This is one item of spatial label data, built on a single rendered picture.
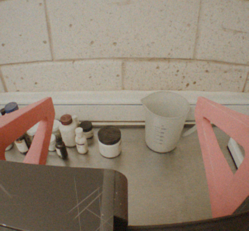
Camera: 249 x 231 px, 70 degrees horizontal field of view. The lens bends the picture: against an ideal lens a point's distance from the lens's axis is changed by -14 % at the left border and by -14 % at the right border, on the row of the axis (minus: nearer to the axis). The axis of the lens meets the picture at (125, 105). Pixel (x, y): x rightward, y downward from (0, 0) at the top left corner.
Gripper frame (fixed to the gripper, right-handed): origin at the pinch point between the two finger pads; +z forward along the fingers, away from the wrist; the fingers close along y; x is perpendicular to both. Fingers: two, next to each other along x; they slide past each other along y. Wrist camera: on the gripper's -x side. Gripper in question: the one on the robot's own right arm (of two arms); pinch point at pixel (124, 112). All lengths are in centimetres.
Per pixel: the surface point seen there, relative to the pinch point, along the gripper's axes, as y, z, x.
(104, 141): 5.4, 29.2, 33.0
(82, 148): 12.6, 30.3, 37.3
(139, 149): -5, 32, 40
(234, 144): -35, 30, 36
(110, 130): 4.0, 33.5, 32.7
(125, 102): 0, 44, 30
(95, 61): 9, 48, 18
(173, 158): -15, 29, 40
